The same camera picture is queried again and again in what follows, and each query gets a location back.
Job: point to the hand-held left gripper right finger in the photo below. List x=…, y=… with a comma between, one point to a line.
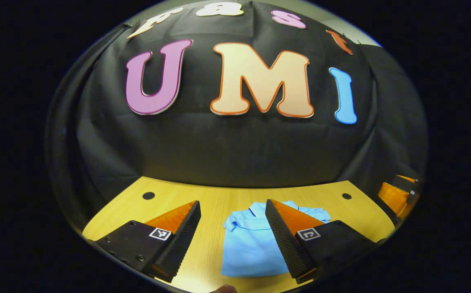
x=286, y=240

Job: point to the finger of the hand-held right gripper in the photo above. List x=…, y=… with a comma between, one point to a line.
x=392, y=199
x=407, y=178

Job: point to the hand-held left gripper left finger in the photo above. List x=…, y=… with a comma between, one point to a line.
x=180, y=244

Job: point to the light blue polo T-shirt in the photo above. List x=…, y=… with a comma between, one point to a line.
x=247, y=248

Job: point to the black backdrop cloth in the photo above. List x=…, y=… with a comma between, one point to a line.
x=235, y=150

